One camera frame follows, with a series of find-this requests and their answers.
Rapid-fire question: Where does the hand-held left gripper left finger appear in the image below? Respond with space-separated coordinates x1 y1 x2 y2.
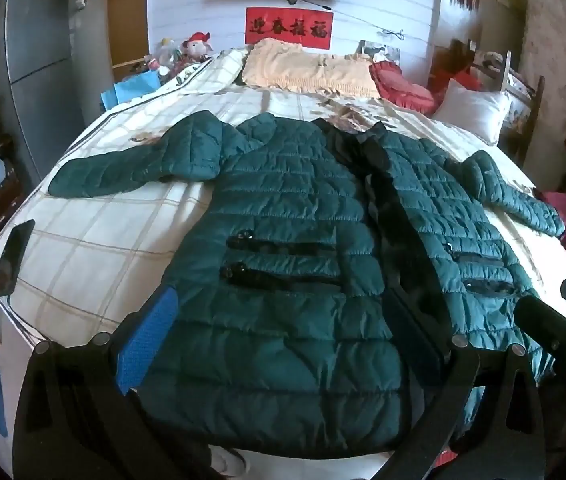
13 285 214 480

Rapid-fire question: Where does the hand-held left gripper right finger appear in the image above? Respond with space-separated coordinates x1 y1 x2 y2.
373 287 546 480

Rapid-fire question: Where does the green quilted puffer jacket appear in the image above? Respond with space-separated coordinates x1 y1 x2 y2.
48 112 566 453

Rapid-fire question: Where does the bed with checked floral bedspread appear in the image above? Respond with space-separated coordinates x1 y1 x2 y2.
0 47 566 480

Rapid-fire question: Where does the black smartphone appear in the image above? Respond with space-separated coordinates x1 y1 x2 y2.
0 220 36 299

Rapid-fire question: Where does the wooden chair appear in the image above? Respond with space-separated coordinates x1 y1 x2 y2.
468 40 546 166

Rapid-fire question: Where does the white pillow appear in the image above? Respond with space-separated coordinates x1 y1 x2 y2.
430 78 514 146

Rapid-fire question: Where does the red heart-shaped cushion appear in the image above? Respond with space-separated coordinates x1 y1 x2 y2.
369 60 438 115

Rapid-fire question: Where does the blue paper bag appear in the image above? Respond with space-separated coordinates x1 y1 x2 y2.
100 70 161 111

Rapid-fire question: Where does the red cloth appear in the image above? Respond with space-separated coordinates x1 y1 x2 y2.
428 42 484 96

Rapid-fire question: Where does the framed photo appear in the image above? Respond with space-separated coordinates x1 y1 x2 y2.
358 40 401 63

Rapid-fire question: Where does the pale plush toy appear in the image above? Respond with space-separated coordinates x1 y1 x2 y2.
157 37 184 68

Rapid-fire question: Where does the beige folded blanket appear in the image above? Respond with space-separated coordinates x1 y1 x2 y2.
240 38 381 98

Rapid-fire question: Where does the plush toy with red hat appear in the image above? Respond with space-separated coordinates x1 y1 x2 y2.
182 32 214 63

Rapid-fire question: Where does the brown wooden door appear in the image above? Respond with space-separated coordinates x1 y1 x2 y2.
113 0 150 67

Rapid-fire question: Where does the grey refrigerator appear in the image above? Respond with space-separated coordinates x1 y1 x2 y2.
3 0 88 181

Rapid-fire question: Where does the black wall cable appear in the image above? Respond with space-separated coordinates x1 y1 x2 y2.
265 0 406 41

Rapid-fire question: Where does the red wall banner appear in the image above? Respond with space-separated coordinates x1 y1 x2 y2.
245 7 334 51

